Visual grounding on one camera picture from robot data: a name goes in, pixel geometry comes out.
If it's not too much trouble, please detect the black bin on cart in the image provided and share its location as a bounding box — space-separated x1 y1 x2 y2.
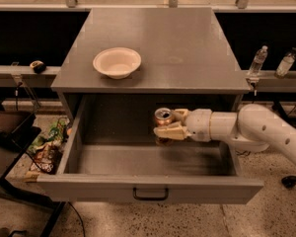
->
0 103 40 152

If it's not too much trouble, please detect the white paper bowl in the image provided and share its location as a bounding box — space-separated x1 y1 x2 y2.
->
93 47 141 79

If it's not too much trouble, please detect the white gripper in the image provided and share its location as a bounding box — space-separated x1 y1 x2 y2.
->
154 109 212 142

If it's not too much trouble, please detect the brown chip bag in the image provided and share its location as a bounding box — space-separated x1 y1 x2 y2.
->
24 142 62 183

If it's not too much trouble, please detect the black chair base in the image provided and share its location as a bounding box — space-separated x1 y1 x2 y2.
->
281 176 296 189

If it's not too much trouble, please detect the green snack bag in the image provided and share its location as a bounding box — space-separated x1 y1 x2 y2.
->
29 118 69 153

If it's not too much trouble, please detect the clear water bottle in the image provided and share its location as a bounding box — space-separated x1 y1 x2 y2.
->
274 47 296 78
248 45 268 79

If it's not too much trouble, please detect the orange soda can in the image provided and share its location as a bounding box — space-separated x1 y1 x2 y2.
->
154 107 176 146

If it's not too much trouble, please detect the black power cable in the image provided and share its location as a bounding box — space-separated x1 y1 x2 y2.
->
67 200 87 237

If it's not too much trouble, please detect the black drawer handle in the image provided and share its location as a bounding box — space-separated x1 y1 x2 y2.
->
132 188 169 201

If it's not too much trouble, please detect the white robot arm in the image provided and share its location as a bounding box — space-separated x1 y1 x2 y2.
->
154 104 296 166

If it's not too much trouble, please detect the black yellow tape measure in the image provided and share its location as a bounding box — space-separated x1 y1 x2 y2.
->
30 60 46 74

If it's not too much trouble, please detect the grey open top drawer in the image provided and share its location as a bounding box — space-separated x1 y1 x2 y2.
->
37 94 263 204

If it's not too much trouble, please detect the grey cabinet counter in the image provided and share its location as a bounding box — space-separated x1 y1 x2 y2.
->
51 7 250 117

